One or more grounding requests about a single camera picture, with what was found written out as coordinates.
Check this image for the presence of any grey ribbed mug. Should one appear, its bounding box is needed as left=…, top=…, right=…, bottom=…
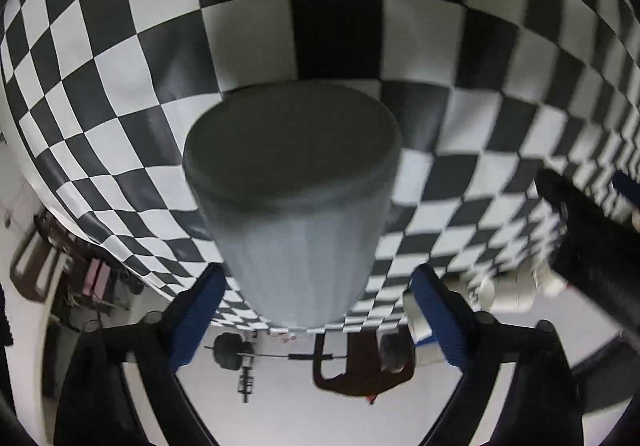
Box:
left=183, top=81, right=401, bottom=329

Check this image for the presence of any dark wooden chair by doorway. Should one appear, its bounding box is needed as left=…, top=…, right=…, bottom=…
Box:
left=10, top=212, right=67, bottom=303

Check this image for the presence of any white paper cup middle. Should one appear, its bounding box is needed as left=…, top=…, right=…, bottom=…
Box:
left=475, top=273, right=537, bottom=313

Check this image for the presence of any pink padded equipment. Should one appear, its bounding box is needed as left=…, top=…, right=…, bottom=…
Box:
left=81, top=259, right=111, bottom=300

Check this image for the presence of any black white checkered tablecloth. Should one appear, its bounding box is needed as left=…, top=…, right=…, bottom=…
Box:
left=1, top=0, right=639, bottom=333

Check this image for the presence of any dark wooden chair at table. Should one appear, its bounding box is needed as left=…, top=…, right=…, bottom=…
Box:
left=312, top=328, right=416, bottom=404

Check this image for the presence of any white printed paper cup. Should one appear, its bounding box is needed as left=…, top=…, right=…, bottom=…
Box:
left=534, top=263, right=567, bottom=298

